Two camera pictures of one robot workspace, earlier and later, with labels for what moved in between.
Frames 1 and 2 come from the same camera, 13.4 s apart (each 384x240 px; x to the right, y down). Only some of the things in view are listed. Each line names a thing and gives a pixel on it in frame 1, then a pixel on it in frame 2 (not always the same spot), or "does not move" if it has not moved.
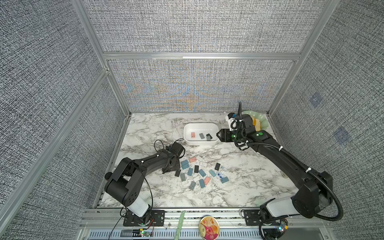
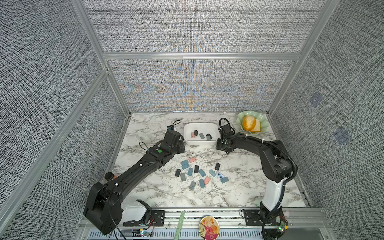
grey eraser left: x=183 y=177 does not move
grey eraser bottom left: x=192 y=185 does not move
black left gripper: x=178 y=165 to x=181 y=145
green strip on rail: x=179 y=225 does not move
